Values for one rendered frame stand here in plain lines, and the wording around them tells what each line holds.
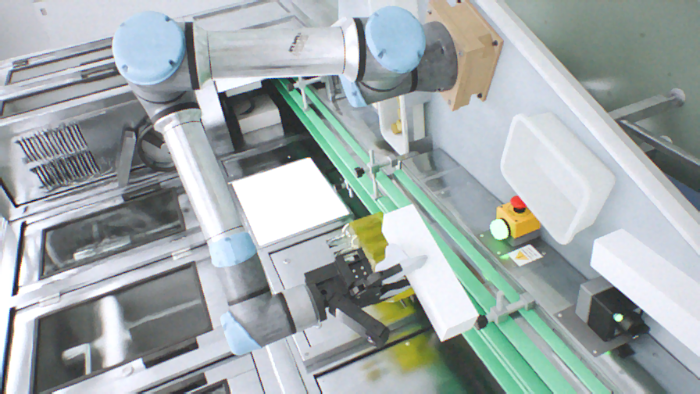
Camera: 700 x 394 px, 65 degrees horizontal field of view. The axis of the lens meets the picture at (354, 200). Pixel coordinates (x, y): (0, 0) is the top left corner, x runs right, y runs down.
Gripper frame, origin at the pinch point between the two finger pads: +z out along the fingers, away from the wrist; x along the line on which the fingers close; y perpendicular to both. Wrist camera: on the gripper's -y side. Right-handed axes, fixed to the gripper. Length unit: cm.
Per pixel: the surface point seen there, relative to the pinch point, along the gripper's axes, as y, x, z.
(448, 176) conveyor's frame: 33, 27, 29
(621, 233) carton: -9.9, -6.6, 33.7
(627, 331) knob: -23.6, 1.8, 28.5
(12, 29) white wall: 412, 214, -133
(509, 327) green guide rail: -12.4, 12.7, 14.7
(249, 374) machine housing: 13, 55, -36
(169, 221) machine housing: 86, 82, -46
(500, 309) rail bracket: -9.2, 10.6, 14.1
